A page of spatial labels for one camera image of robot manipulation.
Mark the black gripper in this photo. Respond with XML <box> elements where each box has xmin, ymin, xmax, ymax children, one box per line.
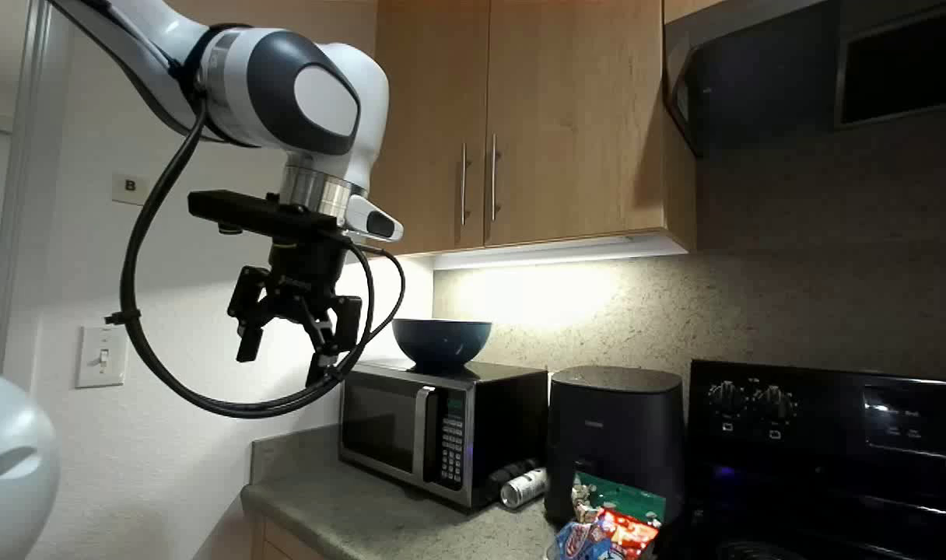
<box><xmin>224</xmin><ymin>232</ymin><xmax>367</xmax><ymax>392</ymax></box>

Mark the blue sachet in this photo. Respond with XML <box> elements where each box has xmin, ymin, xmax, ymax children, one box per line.
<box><xmin>546</xmin><ymin>519</ymin><xmax>599</xmax><ymax>560</ymax></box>

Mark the dark blue bowl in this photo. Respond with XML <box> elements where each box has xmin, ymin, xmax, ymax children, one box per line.
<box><xmin>390</xmin><ymin>316</ymin><xmax>496</xmax><ymax>377</ymax></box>

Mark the black steel microwave oven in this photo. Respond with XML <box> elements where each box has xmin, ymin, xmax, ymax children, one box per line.
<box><xmin>336</xmin><ymin>353</ymin><xmax>550</xmax><ymax>514</ymax></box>

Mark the wooden base cabinet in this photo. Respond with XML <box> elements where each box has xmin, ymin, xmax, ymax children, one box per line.
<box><xmin>242</xmin><ymin>503</ymin><xmax>332</xmax><ymax>560</ymax></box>

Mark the white can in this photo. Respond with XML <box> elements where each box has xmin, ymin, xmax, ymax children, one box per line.
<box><xmin>496</xmin><ymin>462</ymin><xmax>550</xmax><ymax>514</ymax></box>

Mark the black air fryer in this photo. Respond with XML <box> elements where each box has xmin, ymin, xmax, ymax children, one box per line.
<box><xmin>543</xmin><ymin>364</ymin><xmax>688</xmax><ymax>527</ymax></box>

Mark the colourful snack bag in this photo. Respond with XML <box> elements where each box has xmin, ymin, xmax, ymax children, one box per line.
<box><xmin>538</xmin><ymin>506</ymin><xmax>670</xmax><ymax>560</ymax></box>

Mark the green sachet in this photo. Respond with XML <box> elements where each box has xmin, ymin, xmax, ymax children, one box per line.
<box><xmin>571</xmin><ymin>468</ymin><xmax>671</xmax><ymax>525</ymax></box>

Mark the black range hood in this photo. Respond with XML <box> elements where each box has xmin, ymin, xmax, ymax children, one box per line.
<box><xmin>659</xmin><ymin>0</ymin><xmax>946</xmax><ymax>161</ymax></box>

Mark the black electric stove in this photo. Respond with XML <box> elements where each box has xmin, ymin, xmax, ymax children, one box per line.
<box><xmin>659</xmin><ymin>356</ymin><xmax>946</xmax><ymax>560</ymax></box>

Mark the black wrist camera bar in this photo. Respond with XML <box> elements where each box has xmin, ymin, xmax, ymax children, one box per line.
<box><xmin>186</xmin><ymin>189</ymin><xmax>354</xmax><ymax>248</ymax></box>

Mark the white wall light switch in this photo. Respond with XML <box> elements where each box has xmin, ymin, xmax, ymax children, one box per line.
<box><xmin>71</xmin><ymin>320</ymin><xmax>131</xmax><ymax>392</ymax></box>

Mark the small white wall plate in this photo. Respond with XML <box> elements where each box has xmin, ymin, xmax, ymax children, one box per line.
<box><xmin>110</xmin><ymin>167</ymin><xmax>152</xmax><ymax>207</ymax></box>

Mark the steel cabinet door handle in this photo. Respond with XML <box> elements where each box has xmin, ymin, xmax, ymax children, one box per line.
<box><xmin>456</xmin><ymin>146</ymin><xmax>476</xmax><ymax>231</ymax></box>
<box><xmin>487</xmin><ymin>143</ymin><xmax>506</xmax><ymax>224</ymax></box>

